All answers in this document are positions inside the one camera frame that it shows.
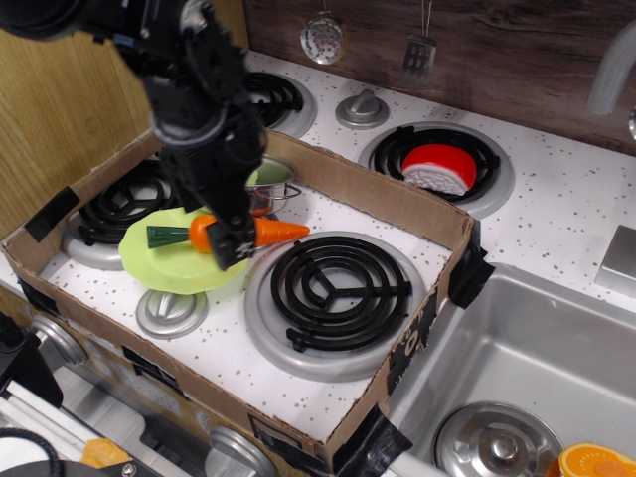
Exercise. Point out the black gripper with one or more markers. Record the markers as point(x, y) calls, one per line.
point(209, 165)

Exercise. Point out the orange toy carrot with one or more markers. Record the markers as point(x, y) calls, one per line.
point(266, 232)

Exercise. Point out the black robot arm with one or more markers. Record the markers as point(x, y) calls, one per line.
point(193, 76)

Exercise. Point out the light green plastic plate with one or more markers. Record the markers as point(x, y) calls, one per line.
point(176, 268)

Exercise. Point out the green toy vegetable in pot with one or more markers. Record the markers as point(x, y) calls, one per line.
point(252, 178)

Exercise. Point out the small steel pot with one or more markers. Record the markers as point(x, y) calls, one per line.
point(274, 188)

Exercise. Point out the front left black burner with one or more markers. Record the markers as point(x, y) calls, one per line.
point(91, 235)

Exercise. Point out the black burner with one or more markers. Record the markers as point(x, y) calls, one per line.
point(494, 172)
point(91, 235)
point(327, 308)
point(283, 104)

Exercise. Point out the front silver stove knob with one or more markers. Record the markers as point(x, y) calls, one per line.
point(167, 315)

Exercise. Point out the silver stove knob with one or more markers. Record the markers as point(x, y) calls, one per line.
point(167, 315)
point(362, 111)

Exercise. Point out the back left black burner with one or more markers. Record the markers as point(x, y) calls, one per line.
point(283, 104)

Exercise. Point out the front right black burner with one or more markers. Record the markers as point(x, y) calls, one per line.
point(327, 308)

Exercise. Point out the back silver stove knob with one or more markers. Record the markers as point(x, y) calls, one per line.
point(362, 111)

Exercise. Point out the silver oven knob left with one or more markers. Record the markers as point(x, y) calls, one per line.
point(58, 347)

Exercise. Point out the silver oven knob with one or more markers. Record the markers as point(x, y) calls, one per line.
point(58, 347)
point(231, 454)

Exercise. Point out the hanging silver strainer ladle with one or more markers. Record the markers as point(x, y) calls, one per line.
point(323, 37)

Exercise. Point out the red white toy cheese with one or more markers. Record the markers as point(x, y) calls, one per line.
point(441, 168)

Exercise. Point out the silver oven knob right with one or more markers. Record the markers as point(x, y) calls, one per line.
point(231, 454)

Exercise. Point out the hanging silver spatula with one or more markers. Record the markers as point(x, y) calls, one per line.
point(418, 60)

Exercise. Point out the brown cardboard fence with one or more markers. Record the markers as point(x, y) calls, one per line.
point(307, 428)

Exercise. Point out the back right black burner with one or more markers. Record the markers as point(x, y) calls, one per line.
point(494, 172)

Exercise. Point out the steel sink basin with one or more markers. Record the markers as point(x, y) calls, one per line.
point(562, 356)

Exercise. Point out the silver pot lid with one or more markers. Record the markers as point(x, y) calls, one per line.
point(488, 438)

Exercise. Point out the silver faucet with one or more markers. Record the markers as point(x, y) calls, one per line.
point(613, 74)

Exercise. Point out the orange slice toy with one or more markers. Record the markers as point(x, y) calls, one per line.
point(591, 460)

